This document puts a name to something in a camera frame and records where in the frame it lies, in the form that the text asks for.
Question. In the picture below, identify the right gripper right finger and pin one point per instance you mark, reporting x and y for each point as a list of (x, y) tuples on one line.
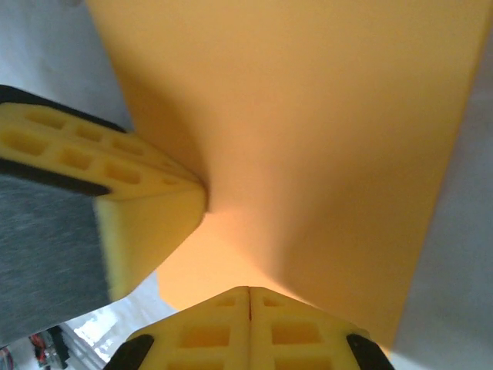
[(292, 335)]

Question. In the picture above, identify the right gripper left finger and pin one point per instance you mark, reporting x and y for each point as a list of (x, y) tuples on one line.
[(208, 335)]

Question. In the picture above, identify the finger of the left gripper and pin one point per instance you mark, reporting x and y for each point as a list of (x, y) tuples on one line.
[(115, 192)]

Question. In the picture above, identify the orange cloth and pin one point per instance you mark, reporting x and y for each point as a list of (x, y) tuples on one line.
[(308, 135)]

